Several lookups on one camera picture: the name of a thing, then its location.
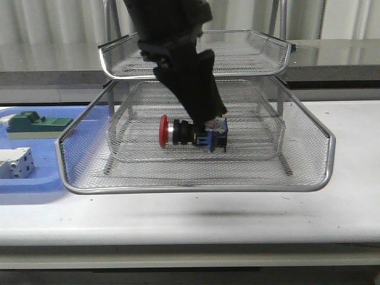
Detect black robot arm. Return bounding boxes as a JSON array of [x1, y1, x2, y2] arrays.
[[125, 1, 227, 126]]

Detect silver mesh top tray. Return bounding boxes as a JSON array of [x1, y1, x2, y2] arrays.
[[98, 29, 295, 80]]

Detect silver mesh tray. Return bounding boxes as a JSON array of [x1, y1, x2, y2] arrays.
[[109, 117, 285, 163], [98, 29, 295, 80], [56, 77, 335, 194]]

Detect red emergency push button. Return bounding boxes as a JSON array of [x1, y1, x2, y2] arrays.
[[159, 115, 228, 152]]

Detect grey metal rack frame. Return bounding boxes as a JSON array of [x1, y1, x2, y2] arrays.
[[102, 35, 297, 178]]

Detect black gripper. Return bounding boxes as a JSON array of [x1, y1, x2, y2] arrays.
[[138, 29, 227, 125]]

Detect silver mesh bottom tray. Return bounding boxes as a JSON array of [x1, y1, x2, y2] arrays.
[[109, 117, 285, 163]]

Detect blue plastic tray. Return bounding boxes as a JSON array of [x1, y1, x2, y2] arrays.
[[0, 106, 110, 194]]

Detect green and beige switch block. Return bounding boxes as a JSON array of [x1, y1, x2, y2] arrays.
[[7, 111, 73, 139]]

